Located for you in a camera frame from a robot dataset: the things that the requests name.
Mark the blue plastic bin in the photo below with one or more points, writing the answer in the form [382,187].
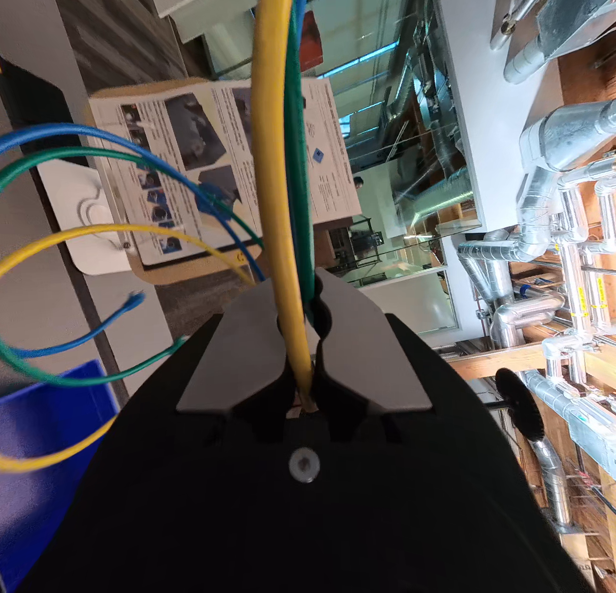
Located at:
[43,434]

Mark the black disc ceiling fixture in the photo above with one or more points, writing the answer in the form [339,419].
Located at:
[519,400]

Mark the wooden instruction board with stand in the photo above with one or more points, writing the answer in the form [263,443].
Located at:
[211,121]

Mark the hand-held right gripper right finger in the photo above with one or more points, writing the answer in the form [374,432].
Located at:
[375,362]

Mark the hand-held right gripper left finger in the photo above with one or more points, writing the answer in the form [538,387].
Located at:
[236,352]

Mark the red box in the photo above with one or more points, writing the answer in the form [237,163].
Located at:
[310,39]

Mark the rectangular metal duct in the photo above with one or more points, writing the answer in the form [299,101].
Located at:
[572,15]

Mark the silver insulated pipes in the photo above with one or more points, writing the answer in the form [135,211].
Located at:
[553,135]

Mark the black textured pad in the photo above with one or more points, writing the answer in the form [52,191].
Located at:
[38,111]

